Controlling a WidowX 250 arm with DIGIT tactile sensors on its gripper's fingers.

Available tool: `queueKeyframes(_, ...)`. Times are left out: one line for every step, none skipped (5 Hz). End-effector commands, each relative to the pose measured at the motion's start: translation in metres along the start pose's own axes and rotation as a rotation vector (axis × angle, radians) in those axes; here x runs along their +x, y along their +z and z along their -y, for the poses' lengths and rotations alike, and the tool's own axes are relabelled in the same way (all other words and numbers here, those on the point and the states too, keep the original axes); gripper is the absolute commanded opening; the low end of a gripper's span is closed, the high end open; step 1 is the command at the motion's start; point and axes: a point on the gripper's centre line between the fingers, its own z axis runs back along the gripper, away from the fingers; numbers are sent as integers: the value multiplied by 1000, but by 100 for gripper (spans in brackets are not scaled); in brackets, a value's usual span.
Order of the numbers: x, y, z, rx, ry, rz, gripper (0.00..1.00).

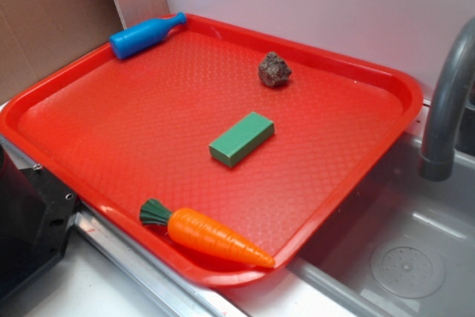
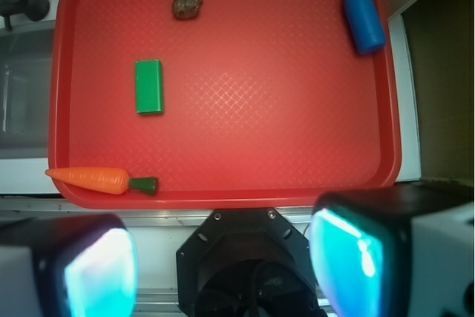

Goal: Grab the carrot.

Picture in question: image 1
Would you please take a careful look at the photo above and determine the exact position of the grey sink basin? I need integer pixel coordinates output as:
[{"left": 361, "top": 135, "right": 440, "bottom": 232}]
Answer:
[{"left": 225, "top": 135, "right": 474, "bottom": 316}]

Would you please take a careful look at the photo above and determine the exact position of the brown cardboard panel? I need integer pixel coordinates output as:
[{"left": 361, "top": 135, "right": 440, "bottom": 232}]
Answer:
[{"left": 1, "top": 0, "right": 169, "bottom": 103}]

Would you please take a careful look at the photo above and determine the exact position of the blue toy bottle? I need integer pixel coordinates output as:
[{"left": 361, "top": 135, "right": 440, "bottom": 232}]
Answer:
[{"left": 109, "top": 13, "right": 187, "bottom": 59}]

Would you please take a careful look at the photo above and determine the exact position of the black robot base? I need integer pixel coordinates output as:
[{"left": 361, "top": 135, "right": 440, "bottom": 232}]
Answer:
[{"left": 1, "top": 148, "right": 77, "bottom": 304}]

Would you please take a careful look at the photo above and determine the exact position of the brown rock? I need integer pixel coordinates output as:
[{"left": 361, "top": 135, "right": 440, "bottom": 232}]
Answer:
[{"left": 258, "top": 51, "right": 292, "bottom": 88}]

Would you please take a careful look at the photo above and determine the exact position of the grey faucet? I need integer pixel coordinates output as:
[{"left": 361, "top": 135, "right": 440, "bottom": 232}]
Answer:
[{"left": 419, "top": 19, "right": 474, "bottom": 181}]

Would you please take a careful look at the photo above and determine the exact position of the orange toy carrot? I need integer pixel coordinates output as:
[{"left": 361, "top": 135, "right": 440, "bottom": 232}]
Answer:
[{"left": 140, "top": 199, "right": 275, "bottom": 268}]

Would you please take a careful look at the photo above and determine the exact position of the red plastic tray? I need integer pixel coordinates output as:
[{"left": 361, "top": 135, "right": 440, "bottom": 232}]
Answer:
[{"left": 1, "top": 15, "right": 423, "bottom": 287}]

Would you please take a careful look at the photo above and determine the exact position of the green rectangular block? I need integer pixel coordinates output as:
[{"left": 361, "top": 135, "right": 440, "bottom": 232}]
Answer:
[{"left": 209, "top": 112, "right": 275, "bottom": 168}]

